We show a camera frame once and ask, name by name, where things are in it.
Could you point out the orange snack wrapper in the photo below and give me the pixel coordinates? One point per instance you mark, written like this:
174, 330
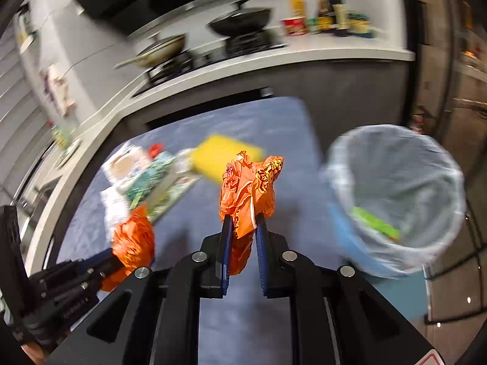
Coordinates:
243, 190

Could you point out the white and brown packet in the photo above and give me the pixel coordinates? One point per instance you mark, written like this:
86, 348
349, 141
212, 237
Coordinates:
121, 167

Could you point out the spice jar set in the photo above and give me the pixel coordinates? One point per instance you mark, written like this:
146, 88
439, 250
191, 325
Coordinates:
360, 26

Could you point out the small green jar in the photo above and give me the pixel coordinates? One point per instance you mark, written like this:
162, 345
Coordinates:
312, 26

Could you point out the small green carton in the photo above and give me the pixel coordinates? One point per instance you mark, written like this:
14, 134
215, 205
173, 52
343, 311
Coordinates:
62, 136

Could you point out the grey kitchen cabinet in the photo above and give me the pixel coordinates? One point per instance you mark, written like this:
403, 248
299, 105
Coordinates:
342, 91

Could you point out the brown sauce bottle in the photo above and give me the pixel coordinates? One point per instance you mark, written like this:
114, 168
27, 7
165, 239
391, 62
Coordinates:
323, 13

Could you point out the hanging pink white cloth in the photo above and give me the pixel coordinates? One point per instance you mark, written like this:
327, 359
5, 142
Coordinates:
59, 91

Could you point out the yellow seasoning packet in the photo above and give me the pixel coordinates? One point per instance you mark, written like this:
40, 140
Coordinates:
298, 7

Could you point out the frying pan with lid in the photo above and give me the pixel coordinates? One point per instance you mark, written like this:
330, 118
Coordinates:
163, 47

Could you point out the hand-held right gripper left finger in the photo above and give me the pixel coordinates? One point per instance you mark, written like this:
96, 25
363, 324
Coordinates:
226, 253

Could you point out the white tissue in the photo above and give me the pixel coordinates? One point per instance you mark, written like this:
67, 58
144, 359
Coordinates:
114, 209

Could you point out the green printed packet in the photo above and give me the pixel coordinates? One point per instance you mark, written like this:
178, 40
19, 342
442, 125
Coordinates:
159, 182

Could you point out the orange plastic bag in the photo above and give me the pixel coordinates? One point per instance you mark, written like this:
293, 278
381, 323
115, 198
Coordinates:
133, 239

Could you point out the red instant noodle cup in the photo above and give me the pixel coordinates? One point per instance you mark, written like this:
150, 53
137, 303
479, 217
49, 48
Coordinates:
295, 26

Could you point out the teal floor mat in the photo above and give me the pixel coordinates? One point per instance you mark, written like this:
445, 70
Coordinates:
403, 292

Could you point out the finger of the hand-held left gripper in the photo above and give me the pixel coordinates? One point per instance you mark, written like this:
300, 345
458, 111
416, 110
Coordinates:
97, 258
95, 276

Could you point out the green wrapper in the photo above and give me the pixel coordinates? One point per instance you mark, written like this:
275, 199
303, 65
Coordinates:
374, 223

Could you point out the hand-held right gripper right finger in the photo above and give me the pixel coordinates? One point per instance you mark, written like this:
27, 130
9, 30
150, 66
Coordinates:
262, 260

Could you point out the yellow sponge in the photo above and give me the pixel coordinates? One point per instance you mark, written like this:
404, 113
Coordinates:
217, 156

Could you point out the black wok with lid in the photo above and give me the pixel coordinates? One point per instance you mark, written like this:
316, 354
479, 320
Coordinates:
239, 21

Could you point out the small red wrapper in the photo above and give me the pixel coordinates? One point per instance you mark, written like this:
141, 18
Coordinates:
156, 150

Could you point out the trash bin with white liner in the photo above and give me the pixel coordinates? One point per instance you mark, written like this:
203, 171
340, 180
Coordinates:
399, 182

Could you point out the black gas stove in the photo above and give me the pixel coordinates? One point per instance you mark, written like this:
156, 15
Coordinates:
213, 57

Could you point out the black framed glass door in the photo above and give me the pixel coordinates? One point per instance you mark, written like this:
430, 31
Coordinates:
443, 83

